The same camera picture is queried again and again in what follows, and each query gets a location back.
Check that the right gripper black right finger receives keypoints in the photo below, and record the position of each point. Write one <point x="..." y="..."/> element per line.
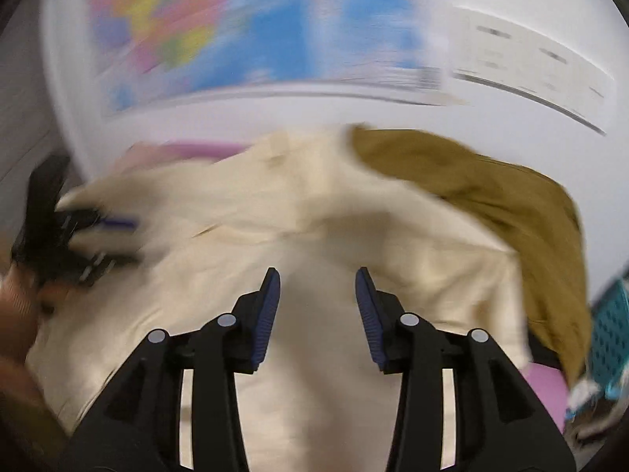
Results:
<point x="500" y="423"/>

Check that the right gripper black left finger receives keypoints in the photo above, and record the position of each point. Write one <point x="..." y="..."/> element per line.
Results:
<point x="134" y="423"/>

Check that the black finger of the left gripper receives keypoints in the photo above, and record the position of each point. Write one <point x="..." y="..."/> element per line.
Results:
<point x="121" y="223"/>
<point x="105" y="262"/>

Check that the cream yellow jacket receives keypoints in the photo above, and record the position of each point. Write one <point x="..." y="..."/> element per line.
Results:
<point x="306" y="206"/>

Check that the person's left hand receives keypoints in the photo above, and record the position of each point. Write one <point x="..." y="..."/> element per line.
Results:
<point x="22" y="299"/>

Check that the pink daisy bed sheet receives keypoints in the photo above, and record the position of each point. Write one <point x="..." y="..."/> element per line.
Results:
<point x="545" y="375"/>

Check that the teal perforated plastic basket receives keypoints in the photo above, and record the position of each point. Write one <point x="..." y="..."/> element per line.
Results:
<point x="608" y="355"/>

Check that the olive green garment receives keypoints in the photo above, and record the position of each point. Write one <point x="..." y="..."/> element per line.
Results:
<point x="527" y="210"/>

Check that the colourful wall map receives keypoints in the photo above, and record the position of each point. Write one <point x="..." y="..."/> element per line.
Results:
<point x="148" y="51"/>

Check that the white wall socket panel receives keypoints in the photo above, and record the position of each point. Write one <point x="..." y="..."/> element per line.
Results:
<point x="499" y="53"/>

